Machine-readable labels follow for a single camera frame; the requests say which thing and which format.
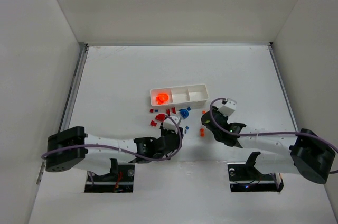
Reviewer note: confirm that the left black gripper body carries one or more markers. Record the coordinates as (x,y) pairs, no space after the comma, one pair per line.
(167,131)

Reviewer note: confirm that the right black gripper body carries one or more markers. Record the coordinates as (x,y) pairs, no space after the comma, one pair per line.
(212,118)

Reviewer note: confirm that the red round lego piece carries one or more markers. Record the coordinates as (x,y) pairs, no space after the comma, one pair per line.
(160,117)

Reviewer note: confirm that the blue arch lego piece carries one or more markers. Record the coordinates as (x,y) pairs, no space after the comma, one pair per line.
(184,113)

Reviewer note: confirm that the orange round lego piece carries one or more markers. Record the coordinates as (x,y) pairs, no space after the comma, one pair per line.
(162,98)

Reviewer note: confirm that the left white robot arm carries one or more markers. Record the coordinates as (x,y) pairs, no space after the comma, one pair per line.
(74,148)

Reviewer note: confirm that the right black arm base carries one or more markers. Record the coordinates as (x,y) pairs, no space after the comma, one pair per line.
(244,177)

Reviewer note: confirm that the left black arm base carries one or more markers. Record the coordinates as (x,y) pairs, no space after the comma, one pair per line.
(119,179)

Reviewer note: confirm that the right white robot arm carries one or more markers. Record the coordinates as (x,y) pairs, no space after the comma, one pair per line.
(302,153)

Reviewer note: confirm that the white three-compartment tray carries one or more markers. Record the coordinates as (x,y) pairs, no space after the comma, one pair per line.
(181,95)

